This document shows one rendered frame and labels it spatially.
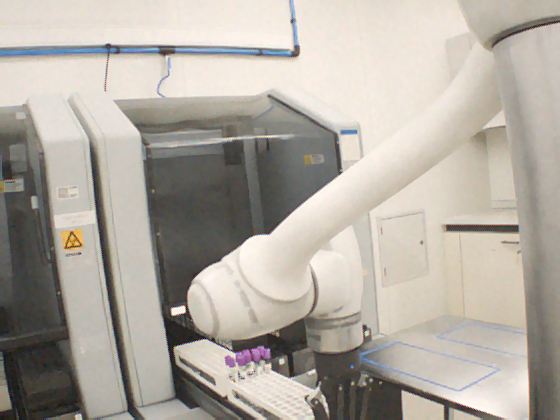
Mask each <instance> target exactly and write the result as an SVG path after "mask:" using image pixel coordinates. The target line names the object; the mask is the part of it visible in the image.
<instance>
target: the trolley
mask: <svg viewBox="0 0 560 420"><path fill-rule="evenodd" d="M526 340H527V334H526V328H518V327H514V326H507V325H504V324H496V323H492V322H487V321H486V322H484V321H480V320H476V319H468V318H464V317H460V316H452V315H448V314H444V315H441V316H439V317H436V318H432V319H431V320H429V321H426V322H423V323H421V324H418V325H415V326H412V327H409V328H406V329H402V330H399V331H396V332H394V333H392V334H390V335H388V336H385V337H382V338H379V339H376V340H372V341H369V342H366V343H363V344H360V345H359V347H360V355H361V361H360V368H359V369H360V370H361V374H365V375H367V376H370V377H371V376H372V377H373V380H376V381H378V382H380V383H381V382H382V383H385V384H387V385H388V386H391V387H392V386H393V387H395V388H398V389H400V390H401V391H402V390H403V391H406V392H408V393H410V394H414V395H416V396H419V397H422V398H424V399H427V400H430V401H433V402H435V403H439V404H441V405H442V406H443V407H444V413H443V417H444V420H454V411H453V410H459V411H460V412H462V413H463V412H465V413H466V414H468V415H469V414H470V415H472V416H474V417H478V418H479V419H483V420H529V417H528V416H529V410H528V409H529V404H528V401H529V397H528V393H529V390H528V385H529V383H528V370H527V369H528V363H527V359H528V356H527V342H526Z"/></svg>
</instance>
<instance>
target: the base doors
mask: <svg viewBox="0 0 560 420"><path fill-rule="evenodd" d="M505 240H506V241H507V242H515V243H517V242H519V244H517V245H515V244H504V243H501V241H505ZM443 243H444V254H445V265H446V274H445V275H446V285H447V296H448V298H447V306H448V315H452V316H460V317H464V318H468V319H476V320H480V321H484V322H486V321H487V322H492V323H496V324H504V325H507V326H514V327H518V328H527V327H526V320H525V318H526V313H525V298H524V283H523V268H522V261H521V254H522V253H519V254H518V256H517V250H521V245H520V238H519V234H516V233H489V232H482V233H456V232H443ZM487 248H492V249H497V252H494V251H487ZM516 256H517V257H519V266H518V265H516Z"/></svg>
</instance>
